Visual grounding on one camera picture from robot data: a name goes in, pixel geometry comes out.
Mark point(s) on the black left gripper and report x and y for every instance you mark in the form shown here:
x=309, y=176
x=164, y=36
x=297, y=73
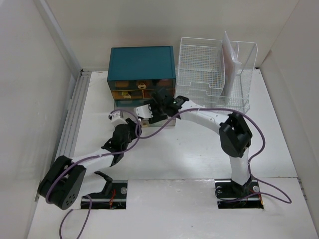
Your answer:
x=134, y=128

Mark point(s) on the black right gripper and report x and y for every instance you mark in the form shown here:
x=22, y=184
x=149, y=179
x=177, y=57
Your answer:
x=155, y=118

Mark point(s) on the teal desktop drawer cabinet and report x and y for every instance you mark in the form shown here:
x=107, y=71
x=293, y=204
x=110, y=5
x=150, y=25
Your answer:
x=134, y=73

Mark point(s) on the clear mesh zipper pouch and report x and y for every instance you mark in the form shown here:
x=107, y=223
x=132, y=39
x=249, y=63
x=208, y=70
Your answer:
x=231, y=65

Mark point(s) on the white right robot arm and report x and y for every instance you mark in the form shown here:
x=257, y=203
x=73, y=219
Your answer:
x=235, y=135

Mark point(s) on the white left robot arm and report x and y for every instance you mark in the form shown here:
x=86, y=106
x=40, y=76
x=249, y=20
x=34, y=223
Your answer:
x=62, y=183

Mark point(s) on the clear acrylic file holder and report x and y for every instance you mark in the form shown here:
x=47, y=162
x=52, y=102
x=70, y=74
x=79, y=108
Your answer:
x=239, y=98

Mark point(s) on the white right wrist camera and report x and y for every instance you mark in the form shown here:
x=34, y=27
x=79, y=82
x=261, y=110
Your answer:
x=144, y=112

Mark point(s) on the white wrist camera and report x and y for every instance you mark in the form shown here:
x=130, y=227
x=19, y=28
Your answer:
x=144, y=112
x=116, y=118

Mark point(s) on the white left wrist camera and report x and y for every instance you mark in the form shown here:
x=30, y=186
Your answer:
x=116, y=118

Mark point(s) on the aluminium rail frame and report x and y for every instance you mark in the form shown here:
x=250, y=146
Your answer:
x=71, y=124

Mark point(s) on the white wire mesh file tray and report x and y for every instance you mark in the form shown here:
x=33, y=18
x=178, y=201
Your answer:
x=200, y=71

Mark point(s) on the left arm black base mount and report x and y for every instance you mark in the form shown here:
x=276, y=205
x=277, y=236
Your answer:
x=113, y=196

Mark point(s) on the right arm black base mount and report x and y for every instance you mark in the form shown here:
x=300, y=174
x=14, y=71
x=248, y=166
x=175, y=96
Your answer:
x=231, y=195

